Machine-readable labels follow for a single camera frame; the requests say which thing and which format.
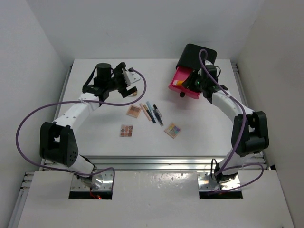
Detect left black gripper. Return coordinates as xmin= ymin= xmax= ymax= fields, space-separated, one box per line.
xmin=105 ymin=62 xmax=136 ymax=96

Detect white bottle gold cap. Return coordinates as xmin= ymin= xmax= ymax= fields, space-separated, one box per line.
xmin=129 ymin=92 xmax=137 ymax=97

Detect black drawer cabinet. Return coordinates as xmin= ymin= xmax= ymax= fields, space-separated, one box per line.
xmin=176 ymin=44 xmax=217 ymax=70

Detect orange makeup tube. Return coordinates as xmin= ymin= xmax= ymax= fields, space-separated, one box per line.
xmin=172 ymin=80 xmax=184 ymax=86

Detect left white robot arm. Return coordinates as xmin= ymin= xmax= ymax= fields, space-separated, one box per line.
xmin=39 ymin=62 xmax=141 ymax=178

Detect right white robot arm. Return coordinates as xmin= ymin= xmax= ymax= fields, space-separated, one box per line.
xmin=182 ymin=65 xmax=269 ymax=183

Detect brown gold makeup pencil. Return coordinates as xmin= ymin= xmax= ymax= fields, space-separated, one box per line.
xmin=143 ymin=105 xmax=153 ymax=119

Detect brown eyeshadow palette four pans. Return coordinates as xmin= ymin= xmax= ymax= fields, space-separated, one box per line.
xmin=126 ymin=105 xmax=142 ymax=118

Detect light blue black pen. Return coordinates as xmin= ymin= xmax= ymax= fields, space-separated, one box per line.
xmin=146 ymin=101 xmax=156 ymax=124

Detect peach concealer stick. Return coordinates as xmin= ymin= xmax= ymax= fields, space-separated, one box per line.
xmin=139 ymin=103 xmax=152 ymax=121

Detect eyeshadow palette round brown pans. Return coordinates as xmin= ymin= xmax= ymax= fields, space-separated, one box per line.
xmin=119 ymin=124 xmax=133 ymax=137

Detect black mascara tube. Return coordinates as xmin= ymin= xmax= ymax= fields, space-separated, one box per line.
xmin=153 ymin=104 xmax=163 ymax=126

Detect colourful eyeshadow palette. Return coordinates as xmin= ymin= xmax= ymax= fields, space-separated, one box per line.
xmin=164 ymin=122 xmax=181 ymax=139

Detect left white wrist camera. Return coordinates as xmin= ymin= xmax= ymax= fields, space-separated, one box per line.
xmin=122 ymin=71 xmax=141 ymax=86

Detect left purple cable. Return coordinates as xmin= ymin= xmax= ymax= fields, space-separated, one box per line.
xmin=15 ymin=68 xmax=147 ymax=186

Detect aluminium frame rail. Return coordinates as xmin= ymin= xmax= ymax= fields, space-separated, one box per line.
xmin=40 ymin=155 xmax=269 ymax=171

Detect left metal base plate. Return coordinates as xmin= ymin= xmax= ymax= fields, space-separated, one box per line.
xmin=70 ymin=170 xmax=113 ymax=191

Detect metal base plate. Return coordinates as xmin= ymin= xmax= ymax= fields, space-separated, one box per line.
xmin=70 ymin=170 xmax=113 ymax=191
xmin=197 ymin=171 xmax=240 ymax=192

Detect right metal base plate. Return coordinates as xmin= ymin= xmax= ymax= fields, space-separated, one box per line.
xmin=197 ymin=171 xmax=240 ymax=192

